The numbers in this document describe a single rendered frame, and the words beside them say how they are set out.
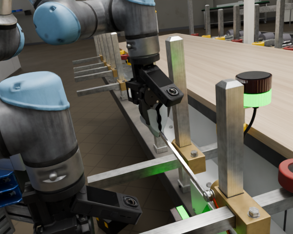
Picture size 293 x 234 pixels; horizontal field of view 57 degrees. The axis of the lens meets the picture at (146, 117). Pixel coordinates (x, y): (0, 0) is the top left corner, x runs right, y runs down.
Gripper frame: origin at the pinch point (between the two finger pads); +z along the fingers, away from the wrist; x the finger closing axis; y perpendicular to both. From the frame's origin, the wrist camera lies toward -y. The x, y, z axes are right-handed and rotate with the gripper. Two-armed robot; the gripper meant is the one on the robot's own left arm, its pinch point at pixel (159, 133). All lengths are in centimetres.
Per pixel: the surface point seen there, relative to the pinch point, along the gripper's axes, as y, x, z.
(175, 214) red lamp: -4.7, 1.5, 23.0
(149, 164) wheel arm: 1.5, 3.7, 8.4
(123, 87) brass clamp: 88, -39, 13
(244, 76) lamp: -22.9, -3.3, -17.1
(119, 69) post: 94, -42, 4
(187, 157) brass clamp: -4.7, -4.5, 7.4
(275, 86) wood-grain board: 2, -56, 3
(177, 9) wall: 914, -826, 7
